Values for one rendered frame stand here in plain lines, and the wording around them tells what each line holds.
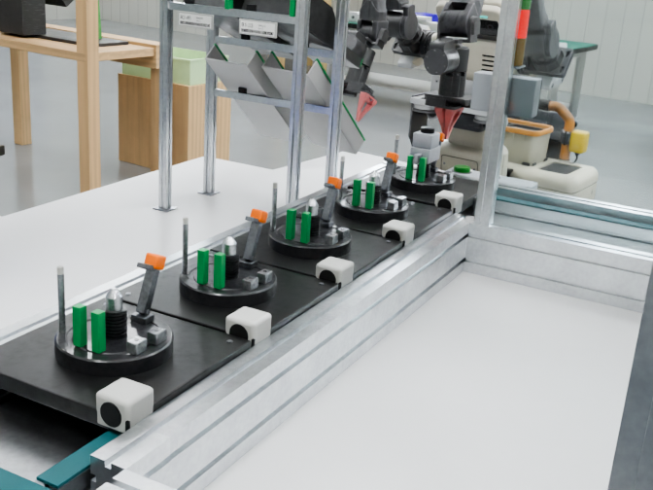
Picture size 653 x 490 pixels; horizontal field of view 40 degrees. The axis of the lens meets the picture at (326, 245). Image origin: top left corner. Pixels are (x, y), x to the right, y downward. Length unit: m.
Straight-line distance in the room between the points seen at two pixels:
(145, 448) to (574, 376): 0.71
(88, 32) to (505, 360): 3.82
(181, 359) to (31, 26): 4.51
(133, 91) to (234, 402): 4.83
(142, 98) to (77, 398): 4.80
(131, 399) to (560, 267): 0.97
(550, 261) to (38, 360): 0.98
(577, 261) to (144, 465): 1.00
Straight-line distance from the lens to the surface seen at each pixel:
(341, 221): 1.63
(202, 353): 1.11
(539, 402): 1.31
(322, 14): 1.90
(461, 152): 2.68
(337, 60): 1.93
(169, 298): 1.26
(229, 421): 1.06
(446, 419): 1.23
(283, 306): 1.25
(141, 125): 5.79
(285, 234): 1.48
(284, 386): 1.15
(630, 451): 0.73
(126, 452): 0.93
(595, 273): 1.69
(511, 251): 1.72
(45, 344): 1.14
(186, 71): 5.50
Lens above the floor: 1.46
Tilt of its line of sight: 19 degrees down
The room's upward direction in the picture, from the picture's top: 4 degrees clockwise
